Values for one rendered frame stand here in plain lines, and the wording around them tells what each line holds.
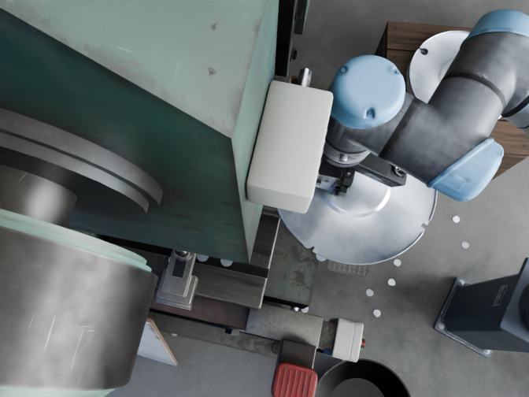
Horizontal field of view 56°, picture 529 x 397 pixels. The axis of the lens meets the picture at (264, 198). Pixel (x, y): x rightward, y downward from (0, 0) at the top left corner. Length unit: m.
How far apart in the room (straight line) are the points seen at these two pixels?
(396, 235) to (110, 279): 0.68
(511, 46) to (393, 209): 0.37
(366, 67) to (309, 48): 1.37
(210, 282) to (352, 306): 0.80
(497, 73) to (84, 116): 0.47
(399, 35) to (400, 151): 1.03
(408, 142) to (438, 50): 0.99
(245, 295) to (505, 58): 0.56
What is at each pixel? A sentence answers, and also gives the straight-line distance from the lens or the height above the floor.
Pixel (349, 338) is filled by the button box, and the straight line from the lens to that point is 1.00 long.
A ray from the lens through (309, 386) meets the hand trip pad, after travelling 0.86.
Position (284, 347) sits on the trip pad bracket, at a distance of 0.91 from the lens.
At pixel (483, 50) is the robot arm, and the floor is 1.13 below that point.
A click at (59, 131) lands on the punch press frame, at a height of 1.40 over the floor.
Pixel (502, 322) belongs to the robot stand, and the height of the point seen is 0.45.
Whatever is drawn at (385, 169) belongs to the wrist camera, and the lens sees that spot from 0.72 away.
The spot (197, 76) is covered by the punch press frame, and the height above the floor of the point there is 1.45.
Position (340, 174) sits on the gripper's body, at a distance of 0.71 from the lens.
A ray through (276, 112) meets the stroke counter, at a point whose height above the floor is 1.33.
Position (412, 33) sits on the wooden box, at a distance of 1.57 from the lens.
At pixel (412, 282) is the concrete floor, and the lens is 1.69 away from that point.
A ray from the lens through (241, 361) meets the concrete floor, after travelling 1.61.
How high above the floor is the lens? 1.61
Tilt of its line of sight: 75 degrees down
